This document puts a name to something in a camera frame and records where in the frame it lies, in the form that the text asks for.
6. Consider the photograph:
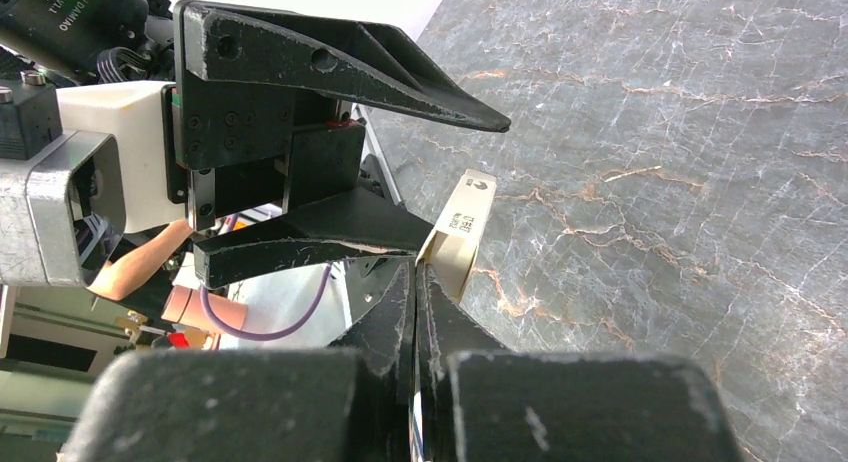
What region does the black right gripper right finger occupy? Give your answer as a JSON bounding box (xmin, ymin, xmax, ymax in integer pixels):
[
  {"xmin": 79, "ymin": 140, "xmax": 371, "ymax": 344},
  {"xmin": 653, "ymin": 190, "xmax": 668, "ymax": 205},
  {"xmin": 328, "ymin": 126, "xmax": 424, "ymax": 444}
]
[{"xmin": 415, "ymin": 263, "xmax": 743, "ymax": 461}]

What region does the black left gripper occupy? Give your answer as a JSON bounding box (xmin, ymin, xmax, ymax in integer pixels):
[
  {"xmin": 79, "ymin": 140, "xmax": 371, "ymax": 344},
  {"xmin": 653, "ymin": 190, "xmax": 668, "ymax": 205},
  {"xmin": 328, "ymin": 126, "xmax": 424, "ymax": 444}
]
[{"xmin": 170, "ymin": 0, "xmax": 511, "ymax": 289}]

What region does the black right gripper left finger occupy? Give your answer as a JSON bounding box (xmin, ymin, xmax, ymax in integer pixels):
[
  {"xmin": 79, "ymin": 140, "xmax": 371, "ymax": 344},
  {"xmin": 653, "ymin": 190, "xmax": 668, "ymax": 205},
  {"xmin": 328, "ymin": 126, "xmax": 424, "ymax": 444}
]
[{"xmin": 62, "ymin": 262, "xmax": 415, "ymax": 461}]

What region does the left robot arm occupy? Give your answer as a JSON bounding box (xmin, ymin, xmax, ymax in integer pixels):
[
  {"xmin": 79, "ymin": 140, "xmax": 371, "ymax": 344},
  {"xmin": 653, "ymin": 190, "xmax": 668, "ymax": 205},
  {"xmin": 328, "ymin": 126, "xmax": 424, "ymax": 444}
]
[{"xmin": 1, "ymin": 0, "xmax": 511, "ymax": 288}]

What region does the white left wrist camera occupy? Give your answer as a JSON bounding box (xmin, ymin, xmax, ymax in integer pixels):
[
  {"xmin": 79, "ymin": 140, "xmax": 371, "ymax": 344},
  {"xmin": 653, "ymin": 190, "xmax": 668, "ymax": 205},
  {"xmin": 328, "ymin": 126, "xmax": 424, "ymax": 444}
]
[{"xmin": 1, "ymin": 80, "xmax": 185, "ymax": 287}]

